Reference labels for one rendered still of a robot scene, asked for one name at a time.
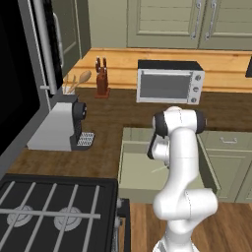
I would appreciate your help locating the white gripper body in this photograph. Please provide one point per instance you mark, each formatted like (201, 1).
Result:
(160, 151)

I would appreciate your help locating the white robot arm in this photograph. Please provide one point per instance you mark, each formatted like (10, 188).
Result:
(182, 183)

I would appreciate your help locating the open green drawer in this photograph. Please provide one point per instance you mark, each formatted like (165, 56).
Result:
(138, 170)

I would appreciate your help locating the green drawer front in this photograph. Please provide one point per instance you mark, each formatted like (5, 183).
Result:
(229, 141)

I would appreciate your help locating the silver toaster oven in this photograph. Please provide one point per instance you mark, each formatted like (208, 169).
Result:
(167, 83)

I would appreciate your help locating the green cupboard door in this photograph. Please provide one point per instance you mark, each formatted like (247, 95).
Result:
(229, 174)

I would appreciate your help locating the brown wooden knife block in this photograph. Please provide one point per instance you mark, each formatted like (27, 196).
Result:
(102, 80)

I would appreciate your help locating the grey coffee machine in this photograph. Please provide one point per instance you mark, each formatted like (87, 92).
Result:
(55, 128)

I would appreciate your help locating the white pot of wooden utensils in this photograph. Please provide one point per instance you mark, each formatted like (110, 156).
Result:
(74, 83)

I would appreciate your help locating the black gas hob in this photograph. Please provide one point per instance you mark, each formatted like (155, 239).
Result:
(55, 213)

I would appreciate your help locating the black object at edge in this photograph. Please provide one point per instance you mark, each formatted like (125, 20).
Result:
(249, 67)

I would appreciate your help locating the green cupboard run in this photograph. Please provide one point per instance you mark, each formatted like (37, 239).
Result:
(190, 23)

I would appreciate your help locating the tall green cupboard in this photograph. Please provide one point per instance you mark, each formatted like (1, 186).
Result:
(70, 29)

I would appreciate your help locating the black stainless steel fridge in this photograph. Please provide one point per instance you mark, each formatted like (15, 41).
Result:
(16, 82)

